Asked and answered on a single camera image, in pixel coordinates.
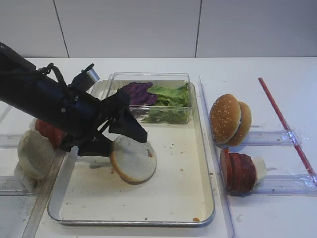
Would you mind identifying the clear meat pusher track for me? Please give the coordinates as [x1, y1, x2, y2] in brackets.
[230, 155, 317, 195]

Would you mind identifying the sliced meat patty stack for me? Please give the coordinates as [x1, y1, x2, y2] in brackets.
[220, 148, 257, 194]

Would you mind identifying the clear plastic lettuce container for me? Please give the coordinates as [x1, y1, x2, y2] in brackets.
[91, 72, 192, 123]

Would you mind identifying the clear left back rail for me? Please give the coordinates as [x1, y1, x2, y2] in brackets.
[0, 102, 12, 122]

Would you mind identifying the clear bun pusher track left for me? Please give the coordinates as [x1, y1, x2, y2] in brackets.
[0, 160, 37, 196]

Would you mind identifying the green lettuce leaf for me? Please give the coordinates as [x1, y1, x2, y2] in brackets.
[142, 83, 191, 123]

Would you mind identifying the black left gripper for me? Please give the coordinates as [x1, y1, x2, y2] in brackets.
[60, 63, 148, 157]

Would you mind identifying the clear tomato pusher track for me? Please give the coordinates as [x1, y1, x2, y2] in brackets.
[0, 119, 35, 149]

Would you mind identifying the purple lettuce leaf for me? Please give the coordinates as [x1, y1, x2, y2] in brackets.
[121, 82, 158, 106]

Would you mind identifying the bun half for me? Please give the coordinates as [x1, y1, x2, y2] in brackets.
[109, 135, 157, 183]
[17, 129, 54, 180]

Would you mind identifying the red back rail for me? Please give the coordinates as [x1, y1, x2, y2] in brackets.
[258, 77, 316, 176]

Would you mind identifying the sesame top bun front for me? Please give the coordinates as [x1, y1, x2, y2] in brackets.
[210, 94, 241, 144]

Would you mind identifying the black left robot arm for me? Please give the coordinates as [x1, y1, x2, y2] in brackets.
[0, 44, 148, 157]

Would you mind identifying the sesame top bun rear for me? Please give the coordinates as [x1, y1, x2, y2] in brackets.
[227, 102, 252, 146]

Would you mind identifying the sesame bun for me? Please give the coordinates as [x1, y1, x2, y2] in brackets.
[227, 102, 252, 146]
[210, 94, 241, 144]

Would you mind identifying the metal baking tray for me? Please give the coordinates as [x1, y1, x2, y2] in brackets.
[47, 86, 215, 227]

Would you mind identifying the clear right front rail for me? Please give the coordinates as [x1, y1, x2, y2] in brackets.
[198, 76, 236, 238]

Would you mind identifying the clear bun pusher track right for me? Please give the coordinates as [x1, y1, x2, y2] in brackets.
[240, 130, 302, 146]

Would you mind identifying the front tomato slice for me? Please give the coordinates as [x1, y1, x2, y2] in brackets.
[35, 119, 65, 149]

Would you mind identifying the clear bun pusher track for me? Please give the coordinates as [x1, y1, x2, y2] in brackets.
[240, 130, 302, 146]
[0, 160, 37, 196]

